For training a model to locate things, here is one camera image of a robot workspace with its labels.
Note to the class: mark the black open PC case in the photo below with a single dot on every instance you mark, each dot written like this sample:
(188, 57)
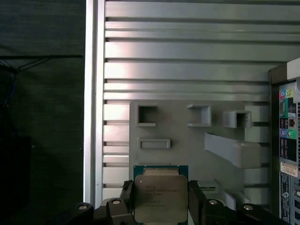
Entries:
(274, 117)

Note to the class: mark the silver CPU green board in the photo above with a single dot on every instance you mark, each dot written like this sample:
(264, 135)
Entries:
(159, 192)

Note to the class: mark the grey plastic parts rack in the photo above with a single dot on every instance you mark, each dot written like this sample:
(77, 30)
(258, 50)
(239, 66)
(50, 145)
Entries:
(182, 140)

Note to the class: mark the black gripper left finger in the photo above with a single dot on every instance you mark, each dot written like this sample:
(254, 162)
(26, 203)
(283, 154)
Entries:
(117, 213)

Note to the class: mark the green RAM stick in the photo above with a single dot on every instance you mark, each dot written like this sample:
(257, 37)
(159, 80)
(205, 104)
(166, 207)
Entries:
(207, 187)

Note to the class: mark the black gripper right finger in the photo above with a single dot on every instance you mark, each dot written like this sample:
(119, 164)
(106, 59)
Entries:
(211, 213)

